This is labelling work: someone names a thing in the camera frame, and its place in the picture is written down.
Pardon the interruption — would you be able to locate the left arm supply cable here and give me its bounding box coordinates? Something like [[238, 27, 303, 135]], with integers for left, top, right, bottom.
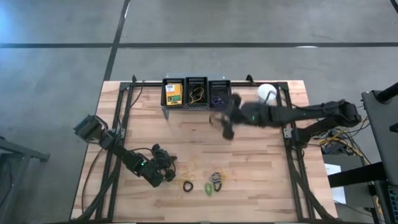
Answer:
[[81, 148, 105, 215]]

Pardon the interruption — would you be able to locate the grey metal stand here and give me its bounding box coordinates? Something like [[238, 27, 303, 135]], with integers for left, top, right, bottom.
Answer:
[[0, 136, 50, 224]]

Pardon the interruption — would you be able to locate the black aluminium table frame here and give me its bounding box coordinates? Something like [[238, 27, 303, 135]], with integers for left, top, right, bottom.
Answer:
[[74, 74, 340, 222]]

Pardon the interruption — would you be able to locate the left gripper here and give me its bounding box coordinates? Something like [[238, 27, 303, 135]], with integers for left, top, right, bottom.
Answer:
[[142, 154, 178, 189]]

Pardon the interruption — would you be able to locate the grey equipment cart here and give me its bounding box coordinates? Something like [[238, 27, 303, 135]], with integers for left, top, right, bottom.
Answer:
[[361, 90, 398, 187]]

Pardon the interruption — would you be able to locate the white paper sheet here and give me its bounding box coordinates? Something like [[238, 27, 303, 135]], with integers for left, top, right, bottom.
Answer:
[[324, 162, 347, 205]]

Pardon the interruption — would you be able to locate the tangled cable bundle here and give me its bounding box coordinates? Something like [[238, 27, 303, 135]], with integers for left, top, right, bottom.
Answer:
[[318, 116, 373, 166]]

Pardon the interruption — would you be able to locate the white round-top lamp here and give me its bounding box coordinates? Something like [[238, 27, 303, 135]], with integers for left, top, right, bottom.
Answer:
[[257, 83, 278, 103]]

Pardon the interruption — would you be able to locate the black slotted plastic basket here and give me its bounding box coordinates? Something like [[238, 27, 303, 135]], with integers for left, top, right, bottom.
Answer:
[[185, 77, 210, 106], [208, 80, 233, 110], [160, 77, 185, 108]]

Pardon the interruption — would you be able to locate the black side table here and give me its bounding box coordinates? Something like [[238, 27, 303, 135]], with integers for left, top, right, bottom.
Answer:
[[328, 161, 398, 224]]

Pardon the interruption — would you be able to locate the yellow green crayon box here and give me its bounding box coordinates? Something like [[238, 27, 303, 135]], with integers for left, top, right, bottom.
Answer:
[[165, 83, 183, 106]]

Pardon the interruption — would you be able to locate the yellow rubber band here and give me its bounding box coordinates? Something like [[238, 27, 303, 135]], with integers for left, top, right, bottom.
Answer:
[[189, 86, 206, 105], [176, 155, 200, 189], [214, 169, 228, 185]]

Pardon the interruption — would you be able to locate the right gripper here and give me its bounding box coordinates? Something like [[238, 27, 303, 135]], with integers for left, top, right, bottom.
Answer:
[[220, 93, 265, 141]]

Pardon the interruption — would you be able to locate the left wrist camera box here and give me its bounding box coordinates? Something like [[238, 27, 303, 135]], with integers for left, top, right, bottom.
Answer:
[[151, 143, 171, 162]]

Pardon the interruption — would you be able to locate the grey metal mesh shelf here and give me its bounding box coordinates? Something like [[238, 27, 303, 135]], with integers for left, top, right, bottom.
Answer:
[[161, 73, 233, 120]]

